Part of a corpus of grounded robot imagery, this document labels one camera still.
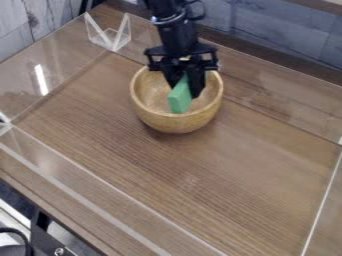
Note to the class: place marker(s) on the clear acrylic tray walls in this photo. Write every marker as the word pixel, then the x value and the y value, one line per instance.
pixel 249 187

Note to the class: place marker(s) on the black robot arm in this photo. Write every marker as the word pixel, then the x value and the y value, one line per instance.
pixel 168 7

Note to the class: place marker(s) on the clear acrylic corner bracket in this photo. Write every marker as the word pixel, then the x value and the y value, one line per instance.
pixel 108 38

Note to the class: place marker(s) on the wooden bowl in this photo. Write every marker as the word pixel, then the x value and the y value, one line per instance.
pixel 148 90

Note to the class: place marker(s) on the green rectangular stick block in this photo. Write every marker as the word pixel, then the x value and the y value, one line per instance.
pixel 179 97

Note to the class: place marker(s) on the black table frame bracket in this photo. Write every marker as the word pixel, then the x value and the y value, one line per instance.
pixel 44 243

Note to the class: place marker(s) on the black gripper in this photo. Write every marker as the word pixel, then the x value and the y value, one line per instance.
pixel 181 52

